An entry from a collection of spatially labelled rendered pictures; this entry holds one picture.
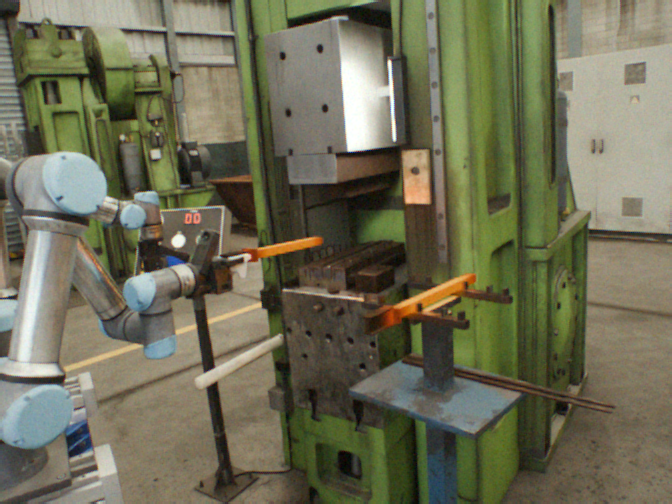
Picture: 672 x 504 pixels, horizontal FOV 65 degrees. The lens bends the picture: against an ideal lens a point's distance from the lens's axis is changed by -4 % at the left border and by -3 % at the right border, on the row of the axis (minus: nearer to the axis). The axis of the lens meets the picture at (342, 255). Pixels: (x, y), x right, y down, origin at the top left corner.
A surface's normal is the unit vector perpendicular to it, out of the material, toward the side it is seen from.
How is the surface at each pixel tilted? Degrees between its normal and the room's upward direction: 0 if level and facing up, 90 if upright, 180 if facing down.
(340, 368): 90
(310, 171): 90
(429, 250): 90
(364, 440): 90
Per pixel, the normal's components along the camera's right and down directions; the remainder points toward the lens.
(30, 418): 0.83, 0.18
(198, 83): 0.71, 0.10
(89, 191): 0.86, -0.08
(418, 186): -0.56, 0.22
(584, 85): -0.73, 0.21
